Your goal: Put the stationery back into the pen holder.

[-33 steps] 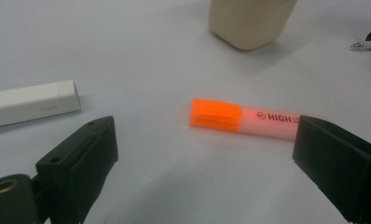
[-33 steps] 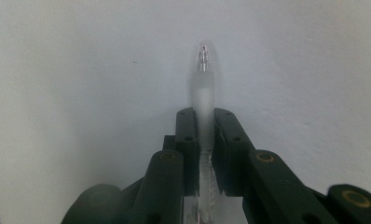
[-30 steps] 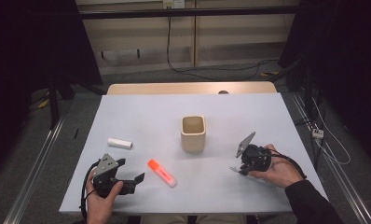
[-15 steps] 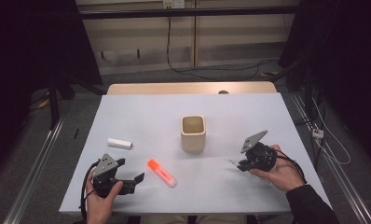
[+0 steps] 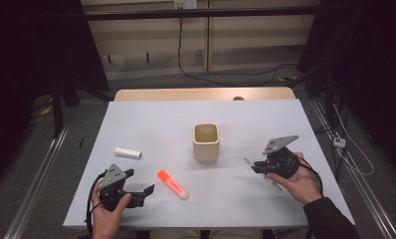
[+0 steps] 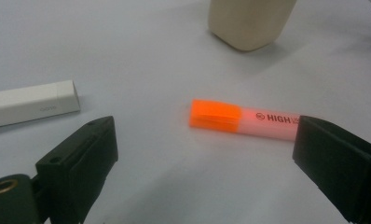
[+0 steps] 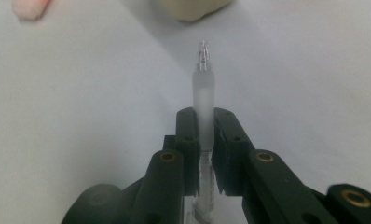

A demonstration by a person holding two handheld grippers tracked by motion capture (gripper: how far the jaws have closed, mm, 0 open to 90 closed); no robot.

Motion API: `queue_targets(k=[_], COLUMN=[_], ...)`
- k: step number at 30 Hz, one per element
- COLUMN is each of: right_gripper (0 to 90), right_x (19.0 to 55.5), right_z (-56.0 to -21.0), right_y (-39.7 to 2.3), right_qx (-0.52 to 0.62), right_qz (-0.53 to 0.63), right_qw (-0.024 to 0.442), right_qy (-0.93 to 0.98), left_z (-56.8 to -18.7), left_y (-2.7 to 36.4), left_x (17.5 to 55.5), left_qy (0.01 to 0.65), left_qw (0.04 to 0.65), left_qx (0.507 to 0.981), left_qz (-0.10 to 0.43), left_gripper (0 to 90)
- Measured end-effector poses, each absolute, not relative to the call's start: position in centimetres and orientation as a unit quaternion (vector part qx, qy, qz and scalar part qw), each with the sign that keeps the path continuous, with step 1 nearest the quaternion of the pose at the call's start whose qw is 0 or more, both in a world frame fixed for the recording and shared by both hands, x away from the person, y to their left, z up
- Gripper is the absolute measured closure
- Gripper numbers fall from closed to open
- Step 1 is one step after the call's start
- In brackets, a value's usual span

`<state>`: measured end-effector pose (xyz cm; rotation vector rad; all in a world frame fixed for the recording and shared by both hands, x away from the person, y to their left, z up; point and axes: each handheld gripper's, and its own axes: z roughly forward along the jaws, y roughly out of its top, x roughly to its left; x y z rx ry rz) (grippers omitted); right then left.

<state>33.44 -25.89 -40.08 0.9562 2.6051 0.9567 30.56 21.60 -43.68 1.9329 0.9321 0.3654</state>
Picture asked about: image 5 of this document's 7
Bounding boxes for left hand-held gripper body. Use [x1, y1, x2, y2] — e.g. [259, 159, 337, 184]
[98, 163, 144, 212]

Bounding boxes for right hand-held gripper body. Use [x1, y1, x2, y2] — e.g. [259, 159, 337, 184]
[259, 134, 300, 180]

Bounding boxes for white cylindrical tube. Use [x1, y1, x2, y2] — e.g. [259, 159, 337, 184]
[114, 146, 142, 160]

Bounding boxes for orange highlighter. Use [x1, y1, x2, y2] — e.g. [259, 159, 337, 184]
[156, 169, 190, 201]

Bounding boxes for beige square cup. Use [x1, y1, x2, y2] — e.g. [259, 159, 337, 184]
[192, 122, 221, 164]

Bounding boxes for person's right hand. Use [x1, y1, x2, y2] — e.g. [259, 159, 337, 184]
[265, 151, 323, 205]

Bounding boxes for person's left hand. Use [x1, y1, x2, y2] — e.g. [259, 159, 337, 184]
[91, 188, 133, 239]

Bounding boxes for pale grey table mat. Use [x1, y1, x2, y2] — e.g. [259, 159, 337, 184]
[62, 99, 356, 230]

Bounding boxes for black metal stand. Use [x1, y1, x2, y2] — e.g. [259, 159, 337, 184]
[50, 75, 114, 139]
[297, 62, 340, 134]

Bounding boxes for wooden table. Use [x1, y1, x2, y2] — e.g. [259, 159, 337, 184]
[113, 87, 297, 102]

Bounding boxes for black curtain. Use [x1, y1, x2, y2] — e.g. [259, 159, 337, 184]
[0, 0, 110, 191]
[297, 0, 396, 180]

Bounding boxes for black horizontal bar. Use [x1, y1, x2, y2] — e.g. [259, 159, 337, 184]
[84, 5, 320, 22]

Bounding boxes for right hand-held gripper black cable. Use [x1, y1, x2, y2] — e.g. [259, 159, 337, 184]
[297, 155, 325, 197]

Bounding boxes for hand-held gripper black cable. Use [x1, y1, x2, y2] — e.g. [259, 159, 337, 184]
[297, 155, 325, 197]
[85, 170, 107, 236]

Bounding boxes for left hand-held gripper black cable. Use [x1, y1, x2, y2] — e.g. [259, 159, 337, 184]
[85, 170, 107, 236]

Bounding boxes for aluminium floor rail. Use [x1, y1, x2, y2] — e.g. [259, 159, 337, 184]
[3, 121, 72, 239]
[309, 99, 396, 239]

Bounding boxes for white floor cable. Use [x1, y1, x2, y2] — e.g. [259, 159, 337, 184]
[331, 103, 375, 177]

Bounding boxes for black hanging wall cable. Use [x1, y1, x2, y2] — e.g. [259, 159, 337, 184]
[177, 17, 298, 88]

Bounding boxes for white wall socket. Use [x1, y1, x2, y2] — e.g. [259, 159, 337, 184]
[173, 0, 199, 10]

